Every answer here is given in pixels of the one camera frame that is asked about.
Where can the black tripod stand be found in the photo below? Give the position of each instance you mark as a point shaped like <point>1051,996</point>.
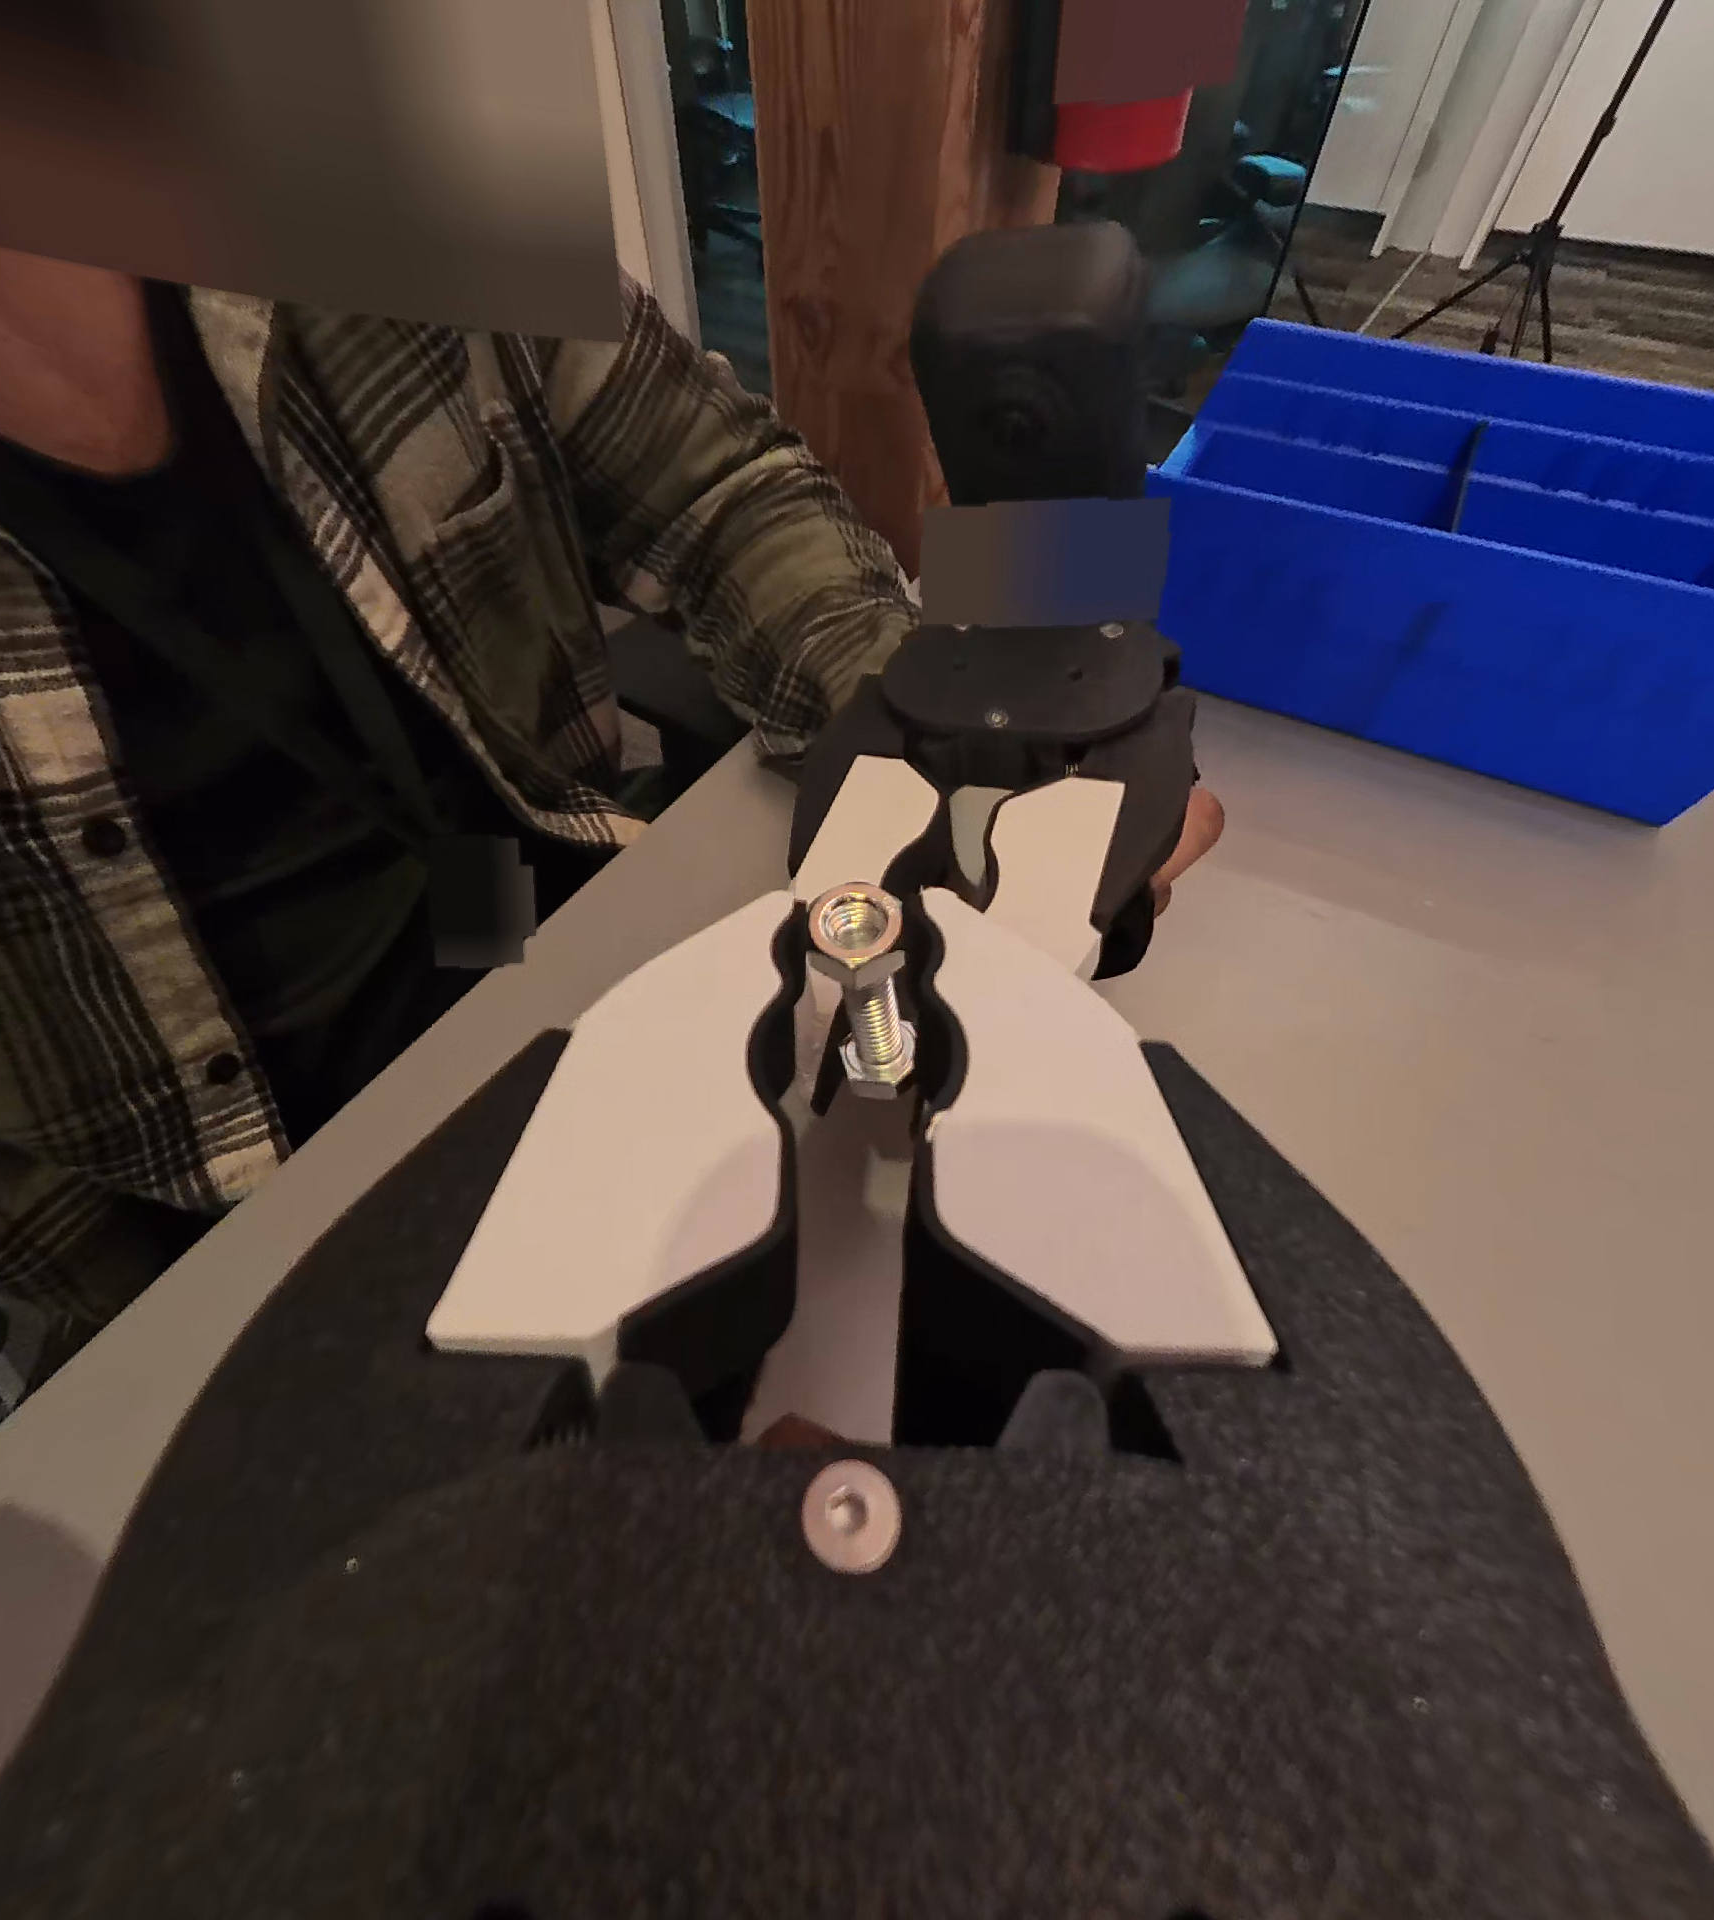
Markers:
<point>1532,254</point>

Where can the red cylindrical object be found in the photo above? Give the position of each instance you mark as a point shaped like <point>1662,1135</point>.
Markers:
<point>1120,132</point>

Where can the silver hex nut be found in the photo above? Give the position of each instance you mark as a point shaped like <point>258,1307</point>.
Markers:
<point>853,922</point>

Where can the person's plaid shirt torso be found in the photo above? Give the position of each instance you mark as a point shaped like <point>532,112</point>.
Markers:
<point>47,900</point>

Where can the silver hex bolt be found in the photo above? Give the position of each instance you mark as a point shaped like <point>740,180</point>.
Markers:
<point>876,1035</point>

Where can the wooden post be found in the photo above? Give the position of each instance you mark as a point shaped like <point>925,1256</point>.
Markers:
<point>857,224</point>

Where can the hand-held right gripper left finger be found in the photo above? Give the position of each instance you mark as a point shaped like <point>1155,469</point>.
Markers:
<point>633,1155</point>

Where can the person's left forearm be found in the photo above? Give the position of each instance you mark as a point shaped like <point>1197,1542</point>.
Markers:
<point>736,511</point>

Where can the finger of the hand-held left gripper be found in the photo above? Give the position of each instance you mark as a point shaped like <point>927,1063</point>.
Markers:
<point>857,819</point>
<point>1061,862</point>

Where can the blue divided plastic bin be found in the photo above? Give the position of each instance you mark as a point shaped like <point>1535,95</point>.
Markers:
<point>1473,644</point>

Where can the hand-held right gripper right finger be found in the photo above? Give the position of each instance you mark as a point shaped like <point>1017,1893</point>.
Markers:
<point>1082,1184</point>

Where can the black office chair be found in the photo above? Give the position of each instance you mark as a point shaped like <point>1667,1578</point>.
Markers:
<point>1246,224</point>

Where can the person's left hand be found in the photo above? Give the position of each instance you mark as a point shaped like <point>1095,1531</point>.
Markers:
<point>1193,840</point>

